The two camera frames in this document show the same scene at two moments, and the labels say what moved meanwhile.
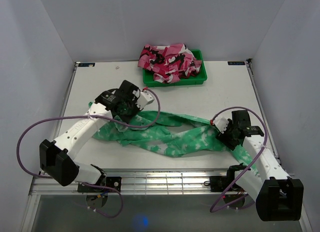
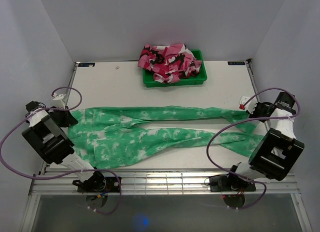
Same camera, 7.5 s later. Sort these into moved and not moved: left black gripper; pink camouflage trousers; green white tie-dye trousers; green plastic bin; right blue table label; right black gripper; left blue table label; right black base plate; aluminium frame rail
Moved: green white tie-dye trousers; right black gripper; left black gripper
Not moved: right black base plate; right blue table label; pink camouflage trousers; green plastic bin; aluminium frame rail; left blue table label
